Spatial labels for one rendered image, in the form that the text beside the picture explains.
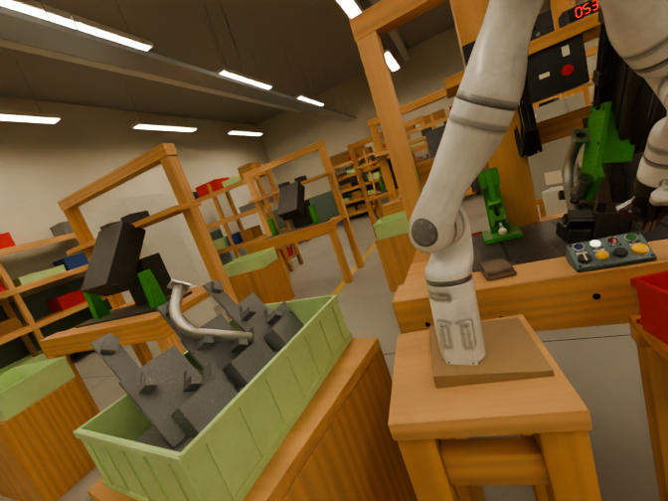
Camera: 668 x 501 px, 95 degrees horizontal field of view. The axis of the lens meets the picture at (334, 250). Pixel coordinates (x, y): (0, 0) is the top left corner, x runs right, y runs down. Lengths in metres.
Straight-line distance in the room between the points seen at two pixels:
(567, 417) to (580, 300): 0.41
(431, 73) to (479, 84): 10.88
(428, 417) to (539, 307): 0.48
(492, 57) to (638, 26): 0.17
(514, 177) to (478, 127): 0.97
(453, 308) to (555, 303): 0.40
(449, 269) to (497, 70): 0.33
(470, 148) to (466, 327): 0.34
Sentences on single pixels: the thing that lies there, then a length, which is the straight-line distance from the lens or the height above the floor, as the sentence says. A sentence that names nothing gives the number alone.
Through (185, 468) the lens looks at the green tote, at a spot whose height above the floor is 0.93.
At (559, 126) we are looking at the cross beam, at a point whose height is 1.23.
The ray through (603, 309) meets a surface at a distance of 1.03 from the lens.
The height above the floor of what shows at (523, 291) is 0.87.
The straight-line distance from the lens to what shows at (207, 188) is 6.97.
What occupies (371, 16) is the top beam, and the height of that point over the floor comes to 1.90.
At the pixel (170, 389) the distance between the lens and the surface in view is 0.94.
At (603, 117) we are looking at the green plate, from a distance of 1.16.
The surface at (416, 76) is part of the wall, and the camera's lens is 11.45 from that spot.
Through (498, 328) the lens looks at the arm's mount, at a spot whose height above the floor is 0.86.
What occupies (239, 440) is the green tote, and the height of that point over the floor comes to 0.89.
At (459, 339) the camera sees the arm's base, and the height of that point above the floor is 0.93.
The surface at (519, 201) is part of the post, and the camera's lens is 1.51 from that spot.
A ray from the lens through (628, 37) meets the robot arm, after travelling 0.62.
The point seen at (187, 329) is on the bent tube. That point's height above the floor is 1.06.
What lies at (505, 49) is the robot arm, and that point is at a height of 1.39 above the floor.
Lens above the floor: 1.29
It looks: 11 degrees down
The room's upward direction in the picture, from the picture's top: 19 degrees counter-clockwise
